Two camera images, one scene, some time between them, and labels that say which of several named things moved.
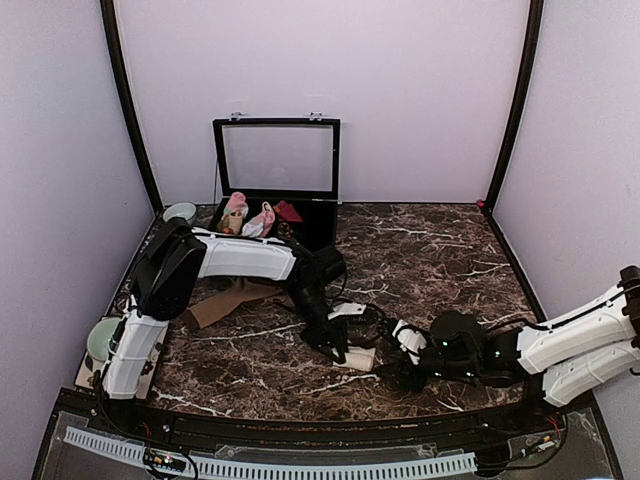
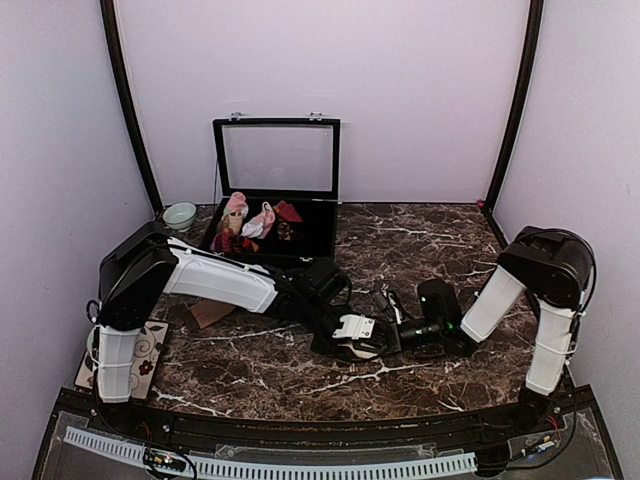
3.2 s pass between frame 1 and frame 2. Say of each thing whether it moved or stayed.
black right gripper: moved
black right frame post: stayed
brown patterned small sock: stayed
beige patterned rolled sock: stayed
